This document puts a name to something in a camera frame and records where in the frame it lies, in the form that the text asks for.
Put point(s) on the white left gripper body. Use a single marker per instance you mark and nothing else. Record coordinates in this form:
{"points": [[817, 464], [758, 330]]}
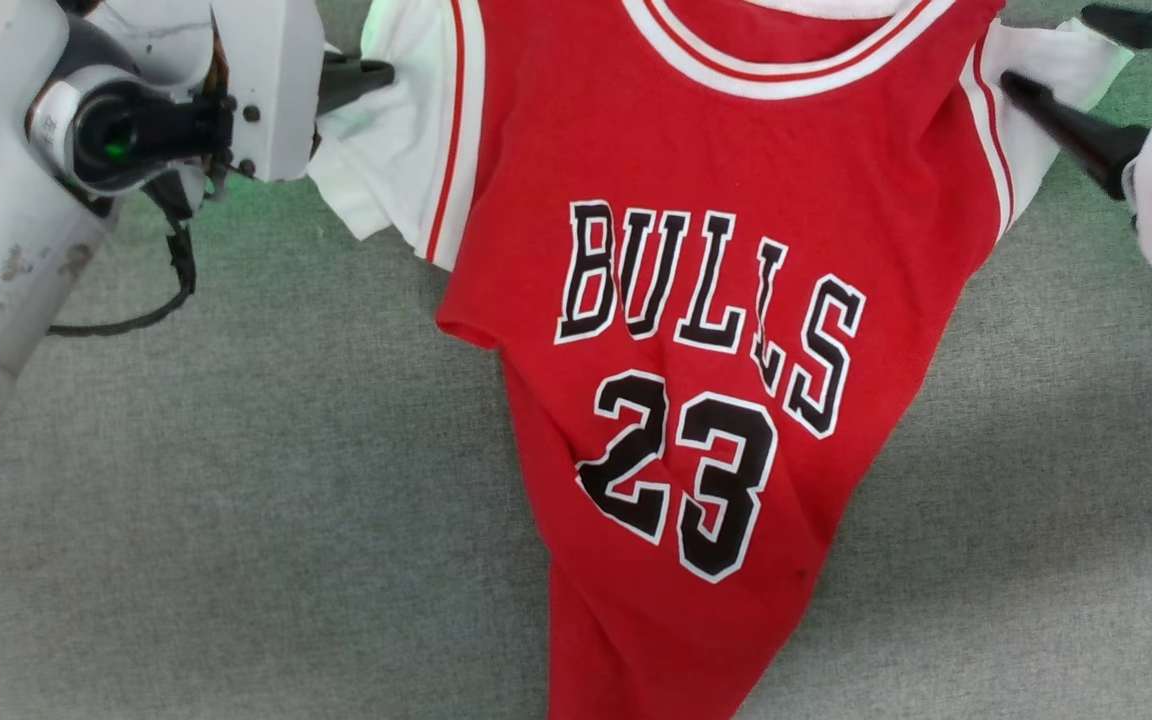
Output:
{"points": [[276, 90]]}

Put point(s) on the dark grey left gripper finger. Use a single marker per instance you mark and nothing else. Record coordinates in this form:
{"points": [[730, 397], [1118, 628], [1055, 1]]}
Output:
{"points": [[351, 80]]}

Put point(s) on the red white Bulls jersey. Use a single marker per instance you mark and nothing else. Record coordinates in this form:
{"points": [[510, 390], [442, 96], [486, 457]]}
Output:
{"points": [[696, 300]]}

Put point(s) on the grey fabric sofa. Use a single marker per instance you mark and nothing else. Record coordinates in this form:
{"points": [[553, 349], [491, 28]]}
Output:
{"points": [[236, 520]]}

